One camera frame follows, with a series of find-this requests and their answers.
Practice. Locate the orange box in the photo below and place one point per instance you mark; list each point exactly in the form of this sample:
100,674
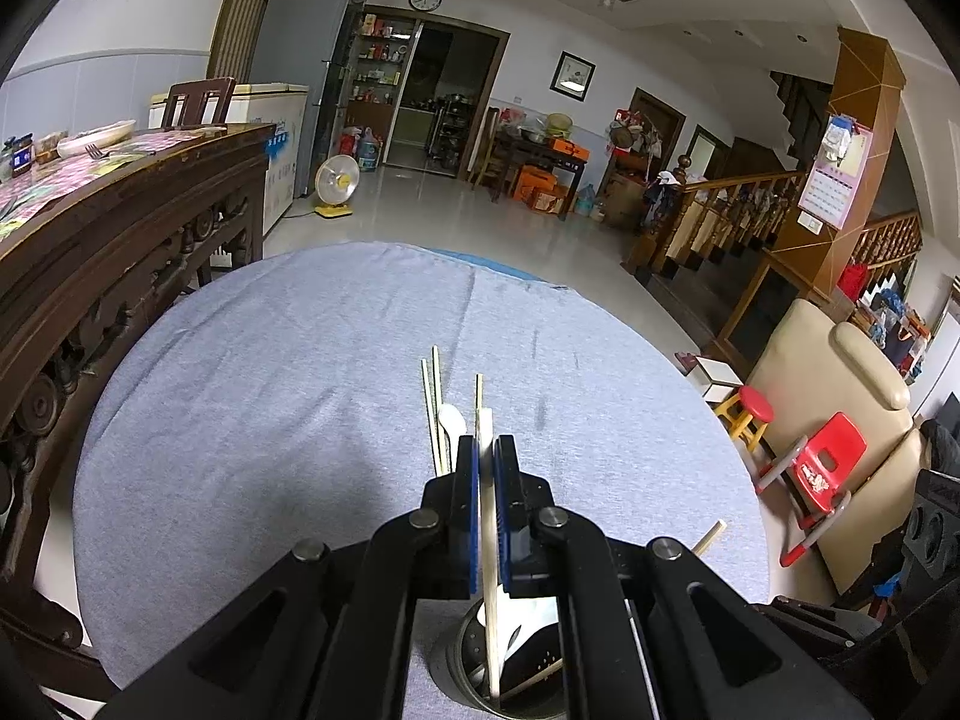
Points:
569,148

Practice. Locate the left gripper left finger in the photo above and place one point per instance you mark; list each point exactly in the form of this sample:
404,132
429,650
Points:
434,551

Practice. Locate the wall calendar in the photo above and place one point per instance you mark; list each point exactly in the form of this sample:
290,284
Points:
830,188

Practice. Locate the dark grey utensil holder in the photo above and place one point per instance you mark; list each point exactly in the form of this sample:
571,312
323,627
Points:
517,674

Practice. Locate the small white stool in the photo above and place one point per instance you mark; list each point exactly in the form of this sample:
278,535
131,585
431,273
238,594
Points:
714,380

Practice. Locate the white chest freezer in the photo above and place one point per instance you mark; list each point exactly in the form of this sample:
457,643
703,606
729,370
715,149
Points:
224,184

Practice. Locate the small electric fan heater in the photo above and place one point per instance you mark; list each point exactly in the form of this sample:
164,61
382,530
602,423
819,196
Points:
334,183

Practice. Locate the beige sofa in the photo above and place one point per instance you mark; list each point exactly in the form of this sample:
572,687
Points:
814,367

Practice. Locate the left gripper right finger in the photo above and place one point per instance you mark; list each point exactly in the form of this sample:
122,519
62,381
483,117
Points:
544,548

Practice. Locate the dark side table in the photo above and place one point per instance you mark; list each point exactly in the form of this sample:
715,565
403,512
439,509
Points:
532,173

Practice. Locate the light blue table cloth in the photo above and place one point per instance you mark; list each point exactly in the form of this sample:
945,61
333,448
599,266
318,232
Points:
285,401

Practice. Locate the white plastic spoon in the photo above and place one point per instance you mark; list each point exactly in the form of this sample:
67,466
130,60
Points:
454,427
520,619

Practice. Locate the dark carved wooden table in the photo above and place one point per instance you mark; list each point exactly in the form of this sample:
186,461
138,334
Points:
81,282

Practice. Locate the dark wooden chair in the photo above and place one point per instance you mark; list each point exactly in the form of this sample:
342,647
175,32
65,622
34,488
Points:
186,102

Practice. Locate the red and yellow stool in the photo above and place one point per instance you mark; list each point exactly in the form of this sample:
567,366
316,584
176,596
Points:
746,414

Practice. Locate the grey refrigerator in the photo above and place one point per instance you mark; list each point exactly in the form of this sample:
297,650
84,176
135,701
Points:
305,43

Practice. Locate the wooden stair railing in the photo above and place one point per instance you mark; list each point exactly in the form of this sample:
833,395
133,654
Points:
685,226

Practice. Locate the framed wall picture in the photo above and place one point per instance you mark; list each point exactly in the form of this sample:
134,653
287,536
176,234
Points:
572,76

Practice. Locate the red plastic child chair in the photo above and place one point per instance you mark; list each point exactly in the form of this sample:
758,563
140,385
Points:
821,466

